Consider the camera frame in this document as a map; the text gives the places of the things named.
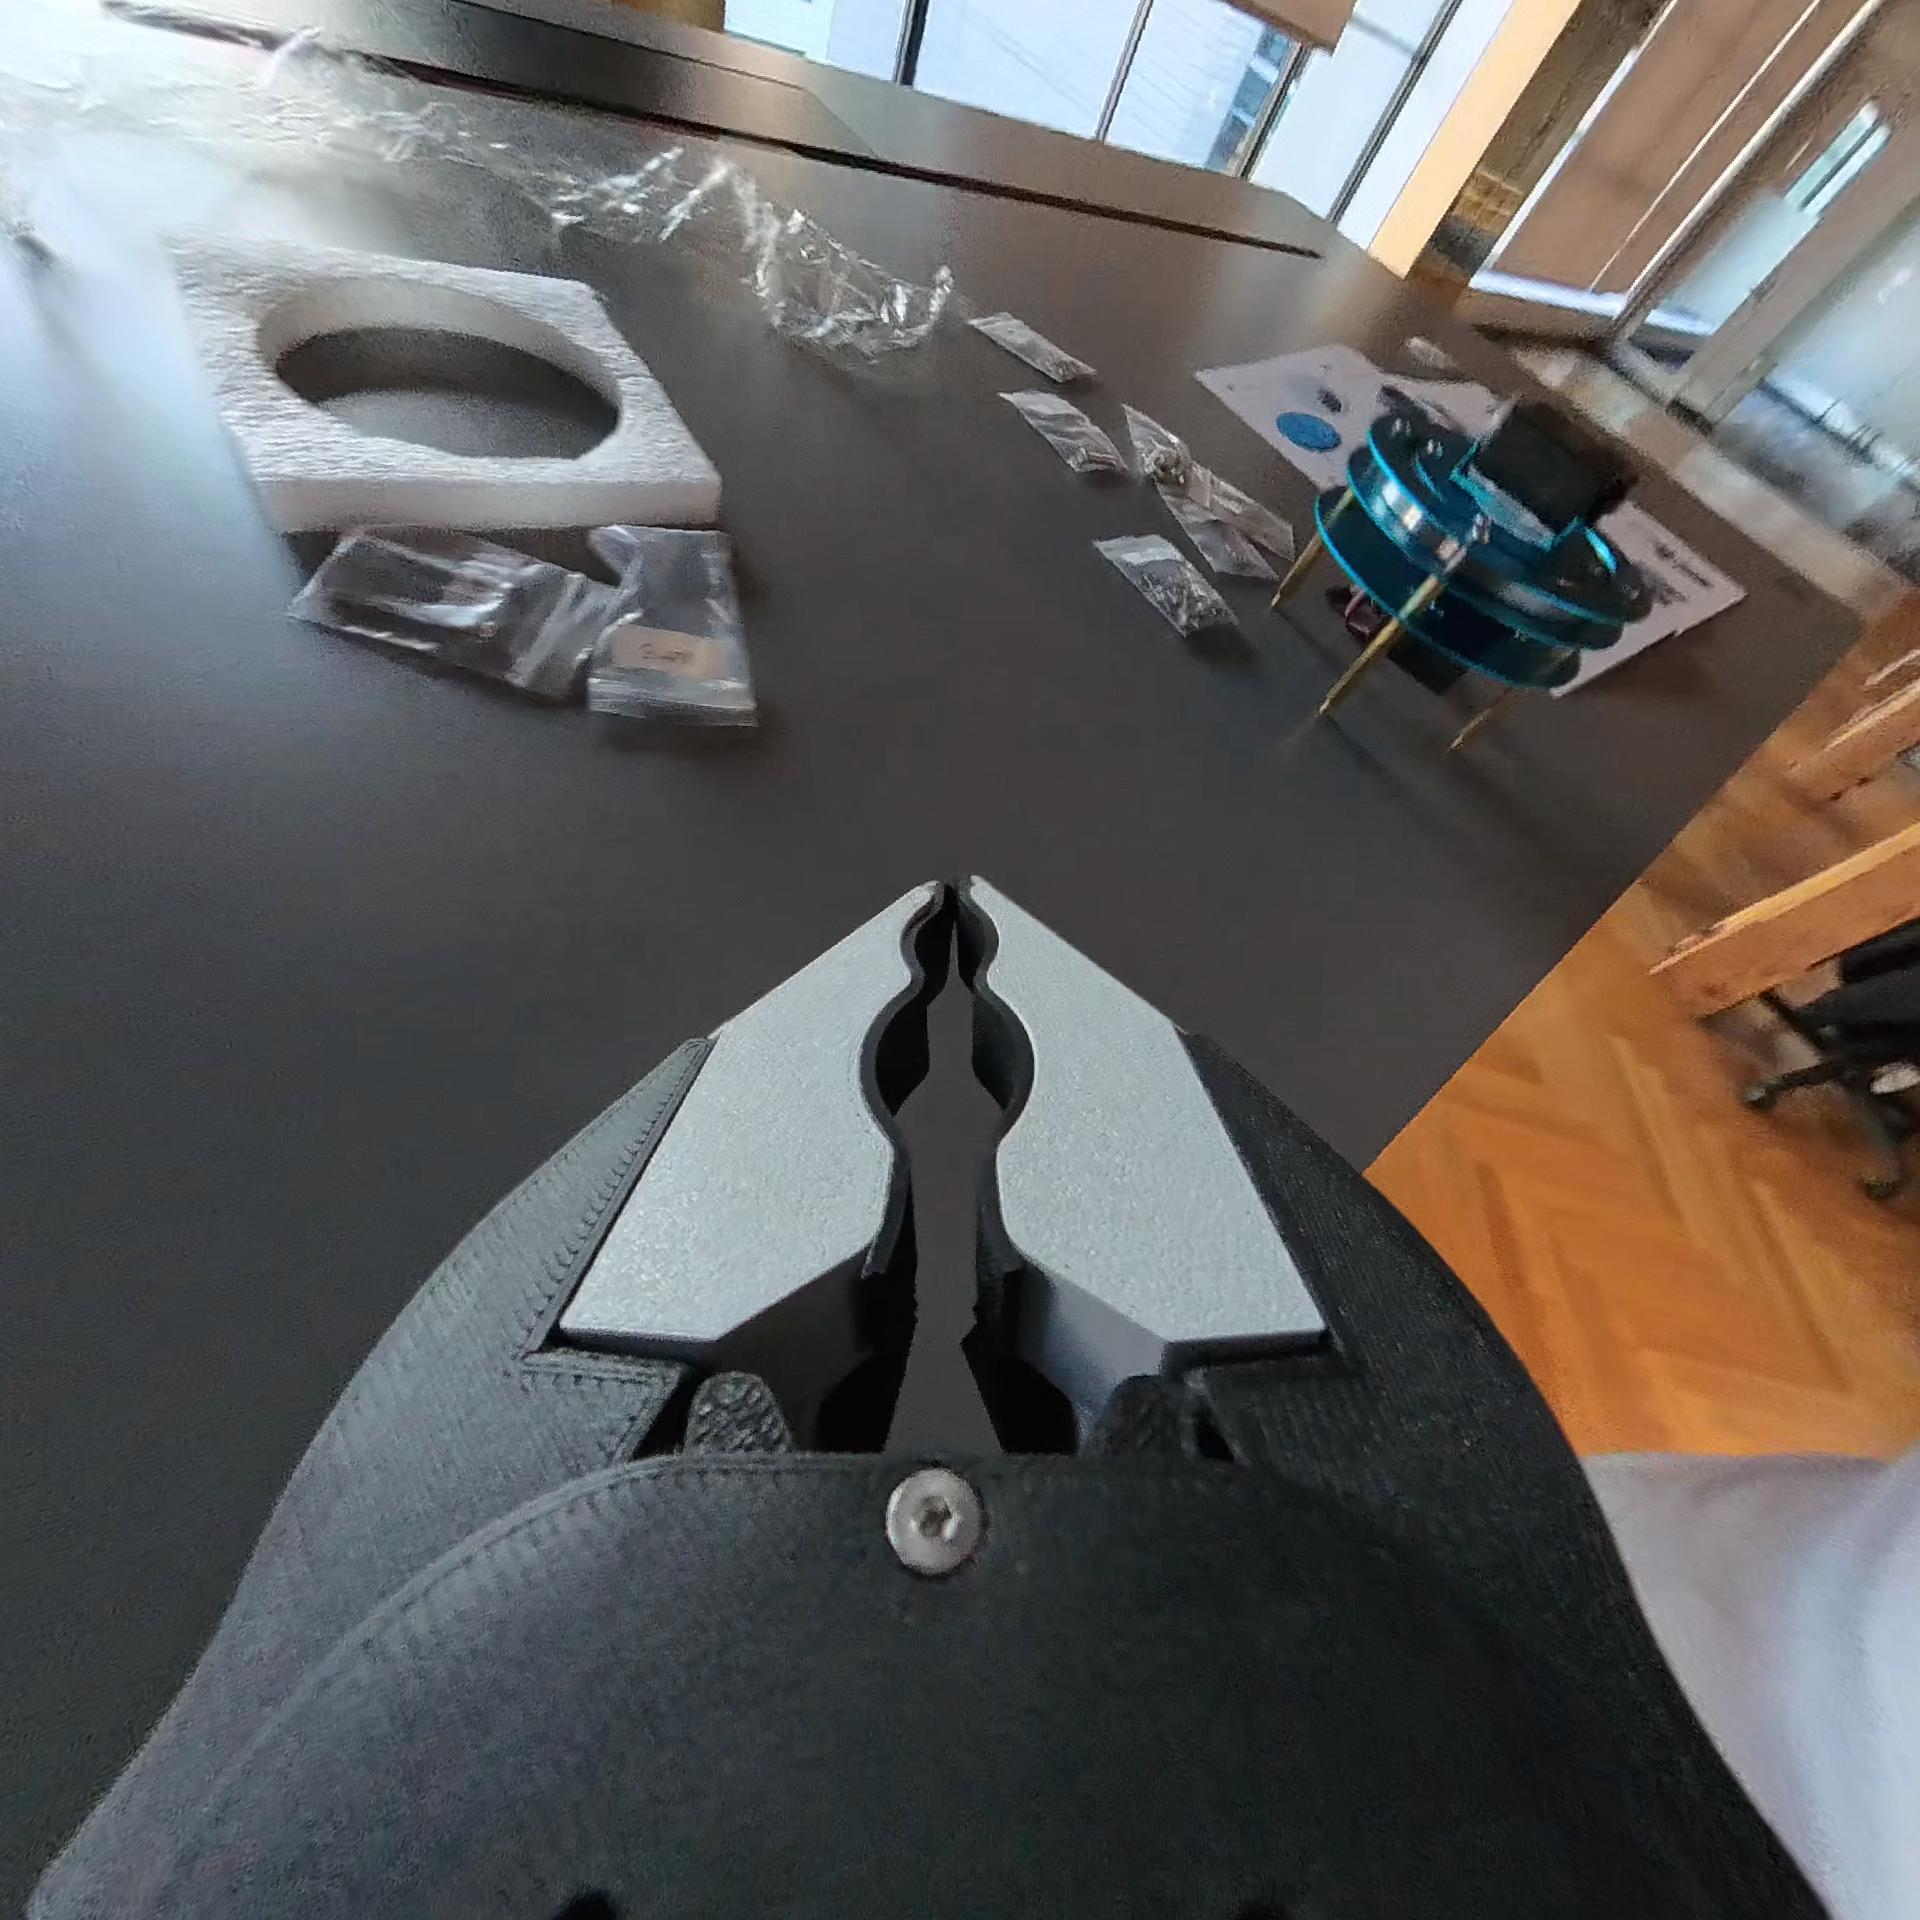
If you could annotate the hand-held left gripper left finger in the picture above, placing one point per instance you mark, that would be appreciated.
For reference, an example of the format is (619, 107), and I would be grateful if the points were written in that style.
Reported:
(735, 1185)

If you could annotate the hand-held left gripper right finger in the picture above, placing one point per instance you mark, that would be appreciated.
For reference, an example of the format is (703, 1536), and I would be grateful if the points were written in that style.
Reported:
(1141, 1185)

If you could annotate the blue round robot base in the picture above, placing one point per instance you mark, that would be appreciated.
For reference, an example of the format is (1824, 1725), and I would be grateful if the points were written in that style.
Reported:
(1441, 518)

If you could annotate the dark grey desk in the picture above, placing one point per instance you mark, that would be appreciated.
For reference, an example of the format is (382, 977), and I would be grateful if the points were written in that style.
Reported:
(901, 779)
(901, 129)

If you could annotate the labelled clear screw bag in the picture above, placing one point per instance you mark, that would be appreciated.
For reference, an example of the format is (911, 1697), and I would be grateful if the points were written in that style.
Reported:
(667, 651)

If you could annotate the small clear screw bag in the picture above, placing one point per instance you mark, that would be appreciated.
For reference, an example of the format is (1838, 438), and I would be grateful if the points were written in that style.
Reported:
(1037, 347)
(1158, 441)
(1233, 523)
(1069, 435)
(1173, 585)

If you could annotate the clear bag of dark parts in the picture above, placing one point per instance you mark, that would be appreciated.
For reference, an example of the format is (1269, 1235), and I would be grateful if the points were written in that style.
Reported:
(434, 599)

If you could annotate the wooden table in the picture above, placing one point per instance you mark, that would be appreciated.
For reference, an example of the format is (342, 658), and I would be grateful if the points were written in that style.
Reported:
(1800, 915)

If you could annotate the black office chair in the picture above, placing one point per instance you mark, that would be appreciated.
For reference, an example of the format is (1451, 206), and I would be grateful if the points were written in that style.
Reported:
(1851, 1035)

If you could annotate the printed instruction manual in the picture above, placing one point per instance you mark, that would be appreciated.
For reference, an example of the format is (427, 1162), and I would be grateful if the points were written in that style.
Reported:
(1290, 399)

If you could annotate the person's white shirt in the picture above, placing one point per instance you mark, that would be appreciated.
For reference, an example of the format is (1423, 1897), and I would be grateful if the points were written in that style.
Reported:
(1786, 1680)

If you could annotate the crumpled clear plastic wrap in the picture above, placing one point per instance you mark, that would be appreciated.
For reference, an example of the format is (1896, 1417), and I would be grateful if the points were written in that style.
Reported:
(840, 294)

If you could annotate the window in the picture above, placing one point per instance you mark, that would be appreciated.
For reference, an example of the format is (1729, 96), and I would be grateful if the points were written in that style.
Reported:
(1050, 59)

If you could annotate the white foam frame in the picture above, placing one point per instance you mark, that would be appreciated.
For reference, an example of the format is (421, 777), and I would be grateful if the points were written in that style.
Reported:
(450, 482)

